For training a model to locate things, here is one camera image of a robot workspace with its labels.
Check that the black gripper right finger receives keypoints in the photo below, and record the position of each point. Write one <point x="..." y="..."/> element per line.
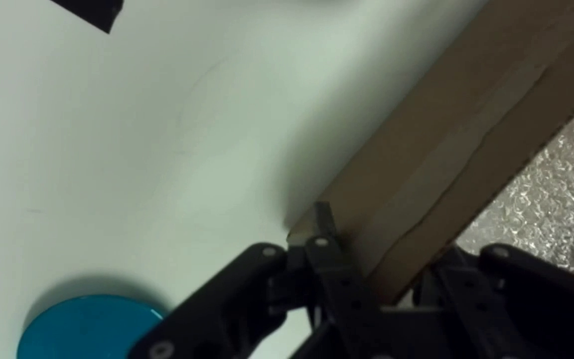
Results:
<point x="533" y="299"/>

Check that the teal blue round plate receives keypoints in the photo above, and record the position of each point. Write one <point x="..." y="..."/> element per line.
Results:
<point x="88" y="329"/>

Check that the long black tape strip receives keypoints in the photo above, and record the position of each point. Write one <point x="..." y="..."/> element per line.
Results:
<point x="94" y="10"/>

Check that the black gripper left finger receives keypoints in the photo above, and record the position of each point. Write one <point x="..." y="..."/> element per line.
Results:
<point x="327" y="265"/>

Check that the brown cardboard box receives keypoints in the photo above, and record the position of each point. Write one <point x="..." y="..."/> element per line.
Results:
<point x="459" y="132"/>

